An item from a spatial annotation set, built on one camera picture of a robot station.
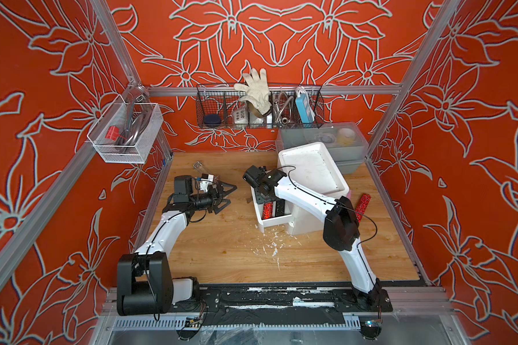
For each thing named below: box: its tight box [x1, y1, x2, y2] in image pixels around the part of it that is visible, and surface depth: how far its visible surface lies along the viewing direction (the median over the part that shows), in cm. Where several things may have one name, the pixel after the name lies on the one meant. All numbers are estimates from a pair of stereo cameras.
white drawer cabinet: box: [276, 141, 350, 236], surface depth 82 cm
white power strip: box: [233, 107, 249, 125], surface depth 95 cm
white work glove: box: [233, 67, 272, 118], surface depth 90 cm
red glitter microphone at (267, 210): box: [262, 201, 274, 220], surface depth 87 cm
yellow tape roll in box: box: [336, 127, 356, 146], surface depth 105 cm
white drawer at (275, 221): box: [250, 185, 295, 228], surface depth 81 cm
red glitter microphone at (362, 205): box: [354, 192, 372, 223], surface depth 97 cm
